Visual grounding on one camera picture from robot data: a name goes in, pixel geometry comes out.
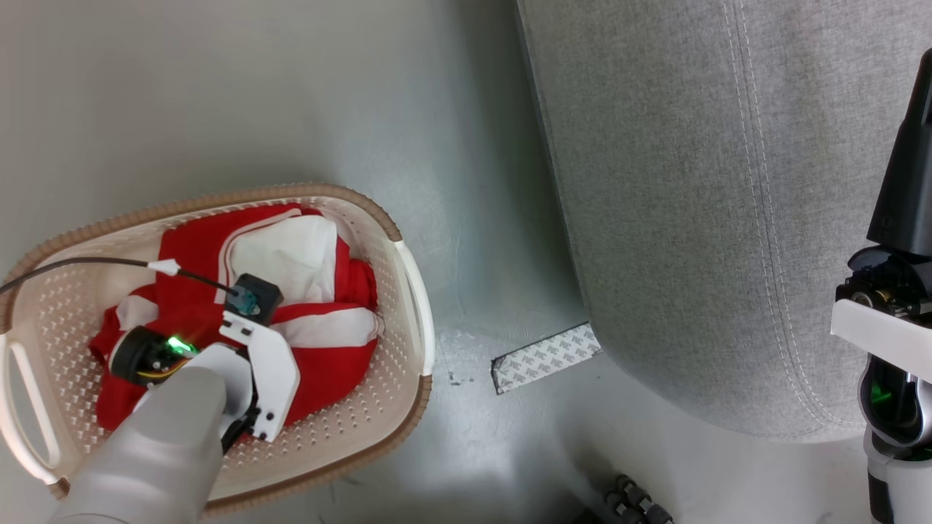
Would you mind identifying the grey patterned tape strip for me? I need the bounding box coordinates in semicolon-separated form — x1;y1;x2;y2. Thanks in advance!
491;322;604;396

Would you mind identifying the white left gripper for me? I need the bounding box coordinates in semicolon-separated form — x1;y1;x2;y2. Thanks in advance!
218;309;301;450

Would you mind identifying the cream laundry basket brown rim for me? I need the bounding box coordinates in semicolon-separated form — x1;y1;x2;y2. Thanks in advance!
0;182;436;519

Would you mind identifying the red and white garment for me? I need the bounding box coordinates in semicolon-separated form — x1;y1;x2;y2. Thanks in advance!
89;204;385;432

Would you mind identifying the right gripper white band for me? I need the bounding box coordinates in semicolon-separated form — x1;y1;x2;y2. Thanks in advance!
832;47;932;359

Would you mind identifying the thin black camera cable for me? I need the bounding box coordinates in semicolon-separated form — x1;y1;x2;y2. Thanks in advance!
0;256;240;296

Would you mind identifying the grey fabric sofa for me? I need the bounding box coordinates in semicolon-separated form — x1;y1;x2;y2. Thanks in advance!
514;0;932;442

